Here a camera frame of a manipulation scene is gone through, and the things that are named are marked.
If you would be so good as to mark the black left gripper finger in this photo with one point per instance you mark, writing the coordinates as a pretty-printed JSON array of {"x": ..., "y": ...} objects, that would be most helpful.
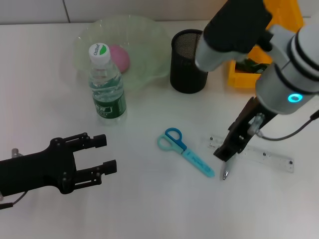
[
  {"x": 100, "y": 140},
  {"x": 109, "y": 167}
]

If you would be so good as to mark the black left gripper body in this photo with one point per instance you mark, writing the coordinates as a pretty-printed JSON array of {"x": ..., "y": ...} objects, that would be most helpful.
[{"x": 30, "y": 171}]

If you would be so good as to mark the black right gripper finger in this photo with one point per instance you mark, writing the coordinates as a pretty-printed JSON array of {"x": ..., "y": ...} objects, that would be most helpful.
[
  {"x": 241, "y": 144},
  {"x": 225, "y": 150}
]

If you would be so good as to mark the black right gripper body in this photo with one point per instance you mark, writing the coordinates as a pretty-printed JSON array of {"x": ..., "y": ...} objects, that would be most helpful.
[{"x": 245, "y": 122}]

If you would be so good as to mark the clear plastic ruler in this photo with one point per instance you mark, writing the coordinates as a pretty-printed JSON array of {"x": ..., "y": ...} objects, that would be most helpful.
[{"x": 274, "y": 159}]

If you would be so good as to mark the clear water bottle green label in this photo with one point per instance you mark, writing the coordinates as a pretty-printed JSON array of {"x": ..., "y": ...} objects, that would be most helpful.
[{"x": 107, "y": 99}]

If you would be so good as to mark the blue teal sheathed scissors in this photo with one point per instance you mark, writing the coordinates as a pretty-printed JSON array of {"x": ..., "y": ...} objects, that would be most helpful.
[{"x": 174, "y": 145}]

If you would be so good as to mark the green plastic wrapper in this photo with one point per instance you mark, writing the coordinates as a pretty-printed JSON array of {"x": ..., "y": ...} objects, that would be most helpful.
[{"x": 249, "y": 66}]

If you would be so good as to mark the pink peach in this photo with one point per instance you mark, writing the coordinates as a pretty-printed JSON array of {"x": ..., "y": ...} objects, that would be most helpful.
[{"x": 120, "y": 58}]

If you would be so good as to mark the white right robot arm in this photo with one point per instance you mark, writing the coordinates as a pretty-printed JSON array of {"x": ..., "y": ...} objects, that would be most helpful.
[{"x": 279, "y": 84}]

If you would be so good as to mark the silver white ballpoint pen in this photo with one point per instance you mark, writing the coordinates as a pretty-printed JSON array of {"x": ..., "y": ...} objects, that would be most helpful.
[{"x": 226, "y": 174}]

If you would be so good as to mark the black mesh pen holder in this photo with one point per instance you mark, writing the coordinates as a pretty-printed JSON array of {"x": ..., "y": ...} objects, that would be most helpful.
[{"x": 184, "y": 77}]

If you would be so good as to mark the translucent green wavy fruit bowl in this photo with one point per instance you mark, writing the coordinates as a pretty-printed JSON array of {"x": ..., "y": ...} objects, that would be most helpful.
[{"x": 144, "y": 49}]

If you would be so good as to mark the clear right gripper port connector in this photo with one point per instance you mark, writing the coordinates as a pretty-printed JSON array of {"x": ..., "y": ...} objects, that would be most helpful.
[{"x": 256, "y": 123}]

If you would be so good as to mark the yellow plastic storage bin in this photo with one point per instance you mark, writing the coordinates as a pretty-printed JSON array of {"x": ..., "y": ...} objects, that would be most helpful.
[{"x": 239, "y": 81}]

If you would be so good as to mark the silver left wrist connector post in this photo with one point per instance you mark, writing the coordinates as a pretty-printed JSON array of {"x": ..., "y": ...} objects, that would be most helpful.
[{"x": 15, "y": 152}]

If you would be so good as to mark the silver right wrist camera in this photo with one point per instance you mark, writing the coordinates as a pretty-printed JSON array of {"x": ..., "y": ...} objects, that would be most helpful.
[{"x": 231, "y": 27}]

